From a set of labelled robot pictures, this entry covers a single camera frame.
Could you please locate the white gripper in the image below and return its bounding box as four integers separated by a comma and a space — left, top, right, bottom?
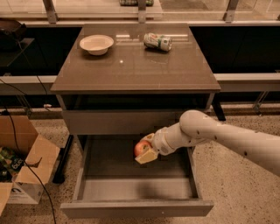
136, 128, 175, 165

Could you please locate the red apple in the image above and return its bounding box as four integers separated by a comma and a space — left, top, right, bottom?
134, 140, 151, 157

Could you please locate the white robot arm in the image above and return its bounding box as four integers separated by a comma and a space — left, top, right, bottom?
135, 110, 280, 176

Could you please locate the open grey middle drawer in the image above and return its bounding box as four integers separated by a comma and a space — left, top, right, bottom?
60, 135, 214, 219

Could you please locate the closed grey top drawer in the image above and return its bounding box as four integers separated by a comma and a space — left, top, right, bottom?
62, 110, 183, 135

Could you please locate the grey drawer cabinet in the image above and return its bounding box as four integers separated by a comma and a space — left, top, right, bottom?
50, 23, 222, 220

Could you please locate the black table leg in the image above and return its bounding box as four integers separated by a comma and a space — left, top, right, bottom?
52, 135, 74, 184

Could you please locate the crushed green soda can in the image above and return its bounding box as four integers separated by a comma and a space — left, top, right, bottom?
143, 33, 172, 52

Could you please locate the open cardboard box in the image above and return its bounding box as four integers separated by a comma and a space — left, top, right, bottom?
0, 115, 60, 214

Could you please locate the white bowl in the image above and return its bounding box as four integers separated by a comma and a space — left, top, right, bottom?
80, 35, 114, 56

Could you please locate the green snack bag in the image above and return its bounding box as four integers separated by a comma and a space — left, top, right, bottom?
0, 147, 24, 182

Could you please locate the dark device on shelf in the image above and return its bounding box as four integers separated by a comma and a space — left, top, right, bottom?
0, 18, 27, 51

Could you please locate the black cable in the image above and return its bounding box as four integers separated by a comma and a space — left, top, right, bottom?
0, 38, 58, 224

